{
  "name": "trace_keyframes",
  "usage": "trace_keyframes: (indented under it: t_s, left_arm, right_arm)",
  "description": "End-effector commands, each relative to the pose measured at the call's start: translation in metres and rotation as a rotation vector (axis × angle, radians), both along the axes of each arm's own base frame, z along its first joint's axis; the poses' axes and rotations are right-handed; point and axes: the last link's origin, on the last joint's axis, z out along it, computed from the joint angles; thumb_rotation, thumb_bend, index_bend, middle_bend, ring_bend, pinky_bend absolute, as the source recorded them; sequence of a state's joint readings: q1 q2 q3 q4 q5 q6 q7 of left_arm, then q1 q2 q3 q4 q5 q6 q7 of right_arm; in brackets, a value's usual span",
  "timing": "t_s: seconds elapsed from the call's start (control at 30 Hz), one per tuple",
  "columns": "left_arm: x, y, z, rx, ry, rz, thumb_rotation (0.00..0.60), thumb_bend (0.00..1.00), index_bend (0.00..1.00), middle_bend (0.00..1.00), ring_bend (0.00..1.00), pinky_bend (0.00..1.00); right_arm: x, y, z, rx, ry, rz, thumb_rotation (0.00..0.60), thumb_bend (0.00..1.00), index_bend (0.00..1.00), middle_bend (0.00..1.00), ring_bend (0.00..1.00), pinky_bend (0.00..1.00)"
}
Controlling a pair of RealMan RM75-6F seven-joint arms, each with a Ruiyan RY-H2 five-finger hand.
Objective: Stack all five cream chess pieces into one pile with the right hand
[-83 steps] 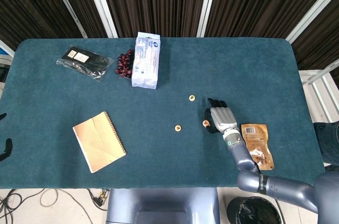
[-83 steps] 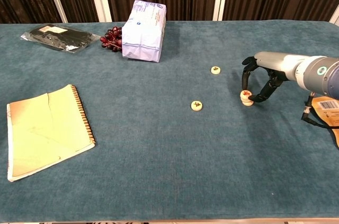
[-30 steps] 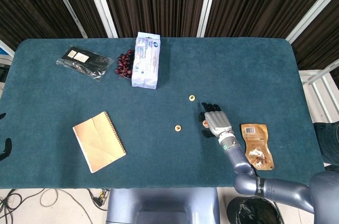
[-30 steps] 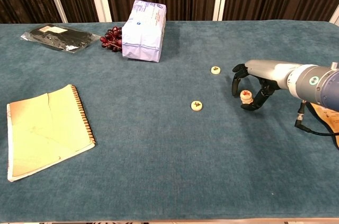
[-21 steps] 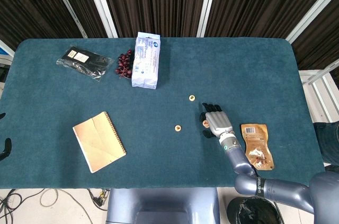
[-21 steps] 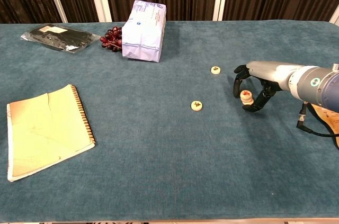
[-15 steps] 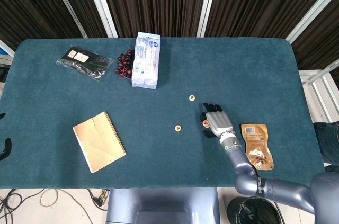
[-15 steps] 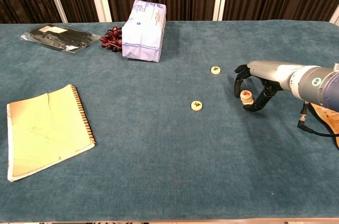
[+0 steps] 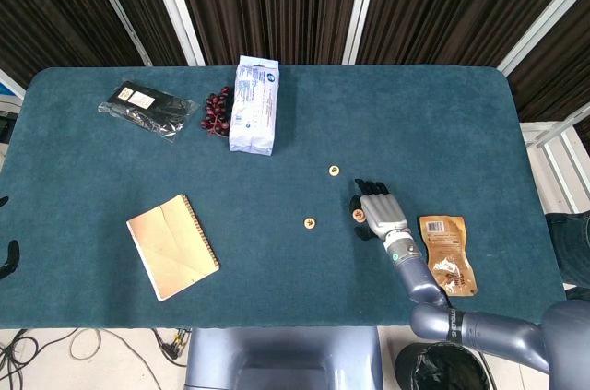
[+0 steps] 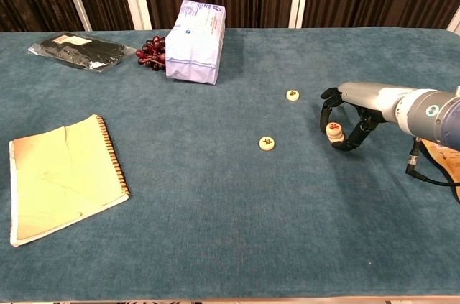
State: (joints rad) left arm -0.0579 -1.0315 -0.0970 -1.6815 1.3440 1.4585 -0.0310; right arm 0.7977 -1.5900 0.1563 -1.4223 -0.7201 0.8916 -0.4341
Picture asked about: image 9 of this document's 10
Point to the black item in clear bag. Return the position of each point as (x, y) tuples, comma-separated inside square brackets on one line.
[(152, 109)]

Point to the black trash bag bin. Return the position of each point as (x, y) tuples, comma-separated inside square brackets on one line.
[(438, 367)]

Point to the white blue board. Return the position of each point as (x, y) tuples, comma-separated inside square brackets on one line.
[(7, 86)]

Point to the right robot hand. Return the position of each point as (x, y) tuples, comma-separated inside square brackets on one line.
[(382, 212)]

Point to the white partition post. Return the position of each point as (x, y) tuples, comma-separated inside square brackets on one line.
[(176, 7), (362, 7), (544, 29), (116, 7)]

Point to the white metal frame rack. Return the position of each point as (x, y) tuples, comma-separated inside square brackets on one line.
[(534, 132)]

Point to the white tissue pack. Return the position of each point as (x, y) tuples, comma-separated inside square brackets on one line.
[(253, 109)]

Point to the blue-grey robot torso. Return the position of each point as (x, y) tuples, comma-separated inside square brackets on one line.
[(276, 353)]

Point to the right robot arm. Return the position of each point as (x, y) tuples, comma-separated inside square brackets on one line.
[(415, 270)]

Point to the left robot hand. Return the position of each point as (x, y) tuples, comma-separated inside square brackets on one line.
[(11, 256)]

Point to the dark brown curtain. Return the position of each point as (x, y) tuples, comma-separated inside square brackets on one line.
[(276, 3)]

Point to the dark red grape bunch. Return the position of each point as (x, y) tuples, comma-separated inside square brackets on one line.
[(215, 109)]

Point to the brown snack pouch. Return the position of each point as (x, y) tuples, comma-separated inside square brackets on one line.
[(449, 242)]

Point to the chess disc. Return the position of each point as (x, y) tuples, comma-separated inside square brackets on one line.
[(309, 223), (334, 170), (357, 214)]

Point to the blue jeans leg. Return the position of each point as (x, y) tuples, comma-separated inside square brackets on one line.
[(571, 247)]

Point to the black equipment box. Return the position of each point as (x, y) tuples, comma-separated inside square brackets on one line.
[(5, 125)]

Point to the yellow spiral notebook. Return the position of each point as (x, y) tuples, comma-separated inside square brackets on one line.
[(173, 247)]

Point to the teal table cloth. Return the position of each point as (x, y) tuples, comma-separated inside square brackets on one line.
[(276, 270)]

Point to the chess disc top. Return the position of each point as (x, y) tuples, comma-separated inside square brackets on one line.
[(334, 170)]

